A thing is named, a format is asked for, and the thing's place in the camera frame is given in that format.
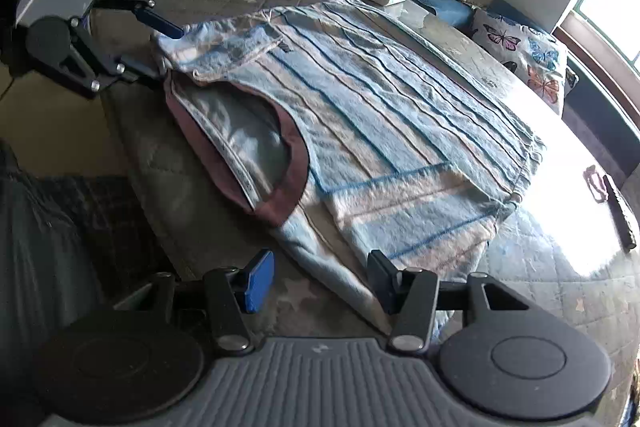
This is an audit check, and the blue striped knit garment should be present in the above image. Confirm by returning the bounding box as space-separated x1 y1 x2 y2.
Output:
154 0 544 332

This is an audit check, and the black remote control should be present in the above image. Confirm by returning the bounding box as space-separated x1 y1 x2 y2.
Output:
603 174 637 253

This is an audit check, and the pink small object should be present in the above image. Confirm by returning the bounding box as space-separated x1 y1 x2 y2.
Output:
584 165 608 204

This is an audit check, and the butterfly print pillow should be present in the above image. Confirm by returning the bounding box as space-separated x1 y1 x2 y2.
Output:
472 9 568 116

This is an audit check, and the blue bench sofa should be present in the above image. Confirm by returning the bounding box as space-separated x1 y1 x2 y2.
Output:
412 0 639 188

